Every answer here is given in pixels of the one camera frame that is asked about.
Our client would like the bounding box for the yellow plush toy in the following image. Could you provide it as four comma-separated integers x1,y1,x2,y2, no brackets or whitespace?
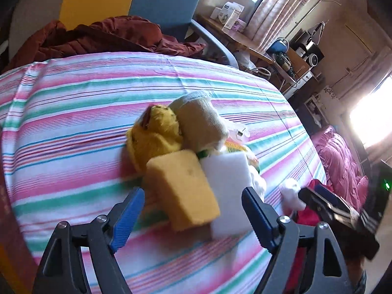
126,105,184,175

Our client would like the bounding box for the striped bed sheet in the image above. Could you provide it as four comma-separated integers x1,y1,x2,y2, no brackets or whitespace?
0,51,327,294

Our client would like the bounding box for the blue chair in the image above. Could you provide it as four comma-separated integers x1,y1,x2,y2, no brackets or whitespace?
129,0,239,68

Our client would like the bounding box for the wooden desk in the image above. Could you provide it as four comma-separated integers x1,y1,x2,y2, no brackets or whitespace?
196,14,313,92

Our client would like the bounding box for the pink quilt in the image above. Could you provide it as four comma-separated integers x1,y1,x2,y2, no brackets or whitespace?
312,125,369,203

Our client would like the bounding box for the maroon jacket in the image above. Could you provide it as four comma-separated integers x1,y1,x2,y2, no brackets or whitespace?
6,16,207,68

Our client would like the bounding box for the white foam sponge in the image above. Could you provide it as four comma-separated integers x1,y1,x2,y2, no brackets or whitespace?
199,151,255,240

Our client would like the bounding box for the blue bag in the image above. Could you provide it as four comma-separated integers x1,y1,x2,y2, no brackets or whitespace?
266,38,290,56

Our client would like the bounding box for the small white box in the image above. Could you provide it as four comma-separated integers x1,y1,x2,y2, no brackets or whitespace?
211,6,229,20

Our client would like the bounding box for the purple flowered box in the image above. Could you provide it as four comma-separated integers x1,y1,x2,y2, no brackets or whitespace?
222,18,247,34

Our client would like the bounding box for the grey padded panel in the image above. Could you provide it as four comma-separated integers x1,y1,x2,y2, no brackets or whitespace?
9,0,69,62

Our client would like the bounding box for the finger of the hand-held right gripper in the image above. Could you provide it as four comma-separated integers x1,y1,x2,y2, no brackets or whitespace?
312,181,360,216
298,187,357,229

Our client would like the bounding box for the bright window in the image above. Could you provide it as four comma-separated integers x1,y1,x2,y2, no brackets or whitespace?
349,76,392,147

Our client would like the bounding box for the black speaker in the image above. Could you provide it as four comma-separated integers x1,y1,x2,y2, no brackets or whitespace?
291,31,325,68

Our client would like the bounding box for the white fluffy toy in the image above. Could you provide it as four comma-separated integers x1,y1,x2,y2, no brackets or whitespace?
280,178,302,212

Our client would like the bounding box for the beige sock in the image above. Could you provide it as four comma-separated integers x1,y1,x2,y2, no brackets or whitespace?
169,91,230,152

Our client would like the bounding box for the yellow green snack packet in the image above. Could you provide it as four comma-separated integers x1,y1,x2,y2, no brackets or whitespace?
225,139,267,196

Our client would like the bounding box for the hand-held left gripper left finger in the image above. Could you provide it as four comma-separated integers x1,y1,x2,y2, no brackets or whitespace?
32,186,146,294

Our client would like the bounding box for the red cloth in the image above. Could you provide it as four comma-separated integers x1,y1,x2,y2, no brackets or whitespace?
285,179,336,294

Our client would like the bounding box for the striped curtain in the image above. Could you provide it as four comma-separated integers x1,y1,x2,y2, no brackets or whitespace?
245,0,328,52

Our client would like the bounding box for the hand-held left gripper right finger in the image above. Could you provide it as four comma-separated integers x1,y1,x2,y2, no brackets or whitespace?
241,186,356,294

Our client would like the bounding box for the yellow sponge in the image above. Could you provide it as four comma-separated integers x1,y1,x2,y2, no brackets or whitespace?
145,149,221,233

